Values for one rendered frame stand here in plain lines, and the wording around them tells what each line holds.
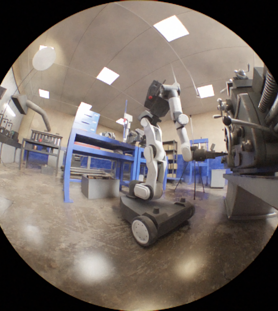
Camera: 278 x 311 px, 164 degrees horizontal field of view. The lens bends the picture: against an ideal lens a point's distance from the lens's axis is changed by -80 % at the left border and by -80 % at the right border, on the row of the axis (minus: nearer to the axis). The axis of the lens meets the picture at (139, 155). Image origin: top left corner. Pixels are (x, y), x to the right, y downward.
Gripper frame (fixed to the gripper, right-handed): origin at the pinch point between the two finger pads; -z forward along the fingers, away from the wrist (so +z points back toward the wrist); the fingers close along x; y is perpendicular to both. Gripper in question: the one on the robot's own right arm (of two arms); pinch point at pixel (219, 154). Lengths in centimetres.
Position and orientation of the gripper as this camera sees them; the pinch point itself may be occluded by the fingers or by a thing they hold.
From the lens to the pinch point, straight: 72.1
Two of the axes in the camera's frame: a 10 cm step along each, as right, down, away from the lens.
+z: -7.1, 0.4, 7.0
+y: 0.3, 10.0, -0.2
